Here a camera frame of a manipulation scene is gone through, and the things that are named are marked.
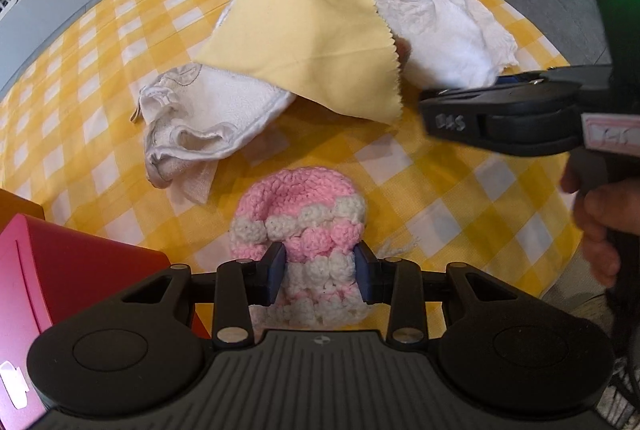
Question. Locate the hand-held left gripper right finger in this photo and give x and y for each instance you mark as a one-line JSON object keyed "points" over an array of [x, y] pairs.
{"points": [[362, 275]]}

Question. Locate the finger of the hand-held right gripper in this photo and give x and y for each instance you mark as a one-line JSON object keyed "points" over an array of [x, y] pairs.
{"points": [[507, 79], [500, 119]]}

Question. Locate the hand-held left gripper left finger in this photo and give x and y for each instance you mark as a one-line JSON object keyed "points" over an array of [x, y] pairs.
{"points": [[275, 272]]}

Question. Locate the pink white crocheted hat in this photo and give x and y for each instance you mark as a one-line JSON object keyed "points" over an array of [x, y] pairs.
{"points": [[310, 235]]}

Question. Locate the white cloth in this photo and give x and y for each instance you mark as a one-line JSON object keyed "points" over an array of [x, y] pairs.
{"points": [[450, 34]]}

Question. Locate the person's right hand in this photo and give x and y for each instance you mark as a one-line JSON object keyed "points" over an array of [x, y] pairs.
{"points": [[595, 220]]}

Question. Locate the yellow checked tablecloth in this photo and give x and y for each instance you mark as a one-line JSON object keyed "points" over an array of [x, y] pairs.
{"points": [[450, 190]]}

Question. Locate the white embroidered towel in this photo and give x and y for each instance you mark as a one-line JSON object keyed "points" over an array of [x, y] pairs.
{"points": [[225, 109]]}

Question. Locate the pale yellow cloth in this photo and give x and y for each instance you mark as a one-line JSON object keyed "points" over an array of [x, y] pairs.
{"points": [[300, 34]]}

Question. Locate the red square box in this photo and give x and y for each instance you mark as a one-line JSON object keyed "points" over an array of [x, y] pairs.
{"points": [[60, 270]]}

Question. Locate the orange open cardboard box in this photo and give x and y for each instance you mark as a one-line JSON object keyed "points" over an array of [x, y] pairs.
{"points": [[20, 207]]}

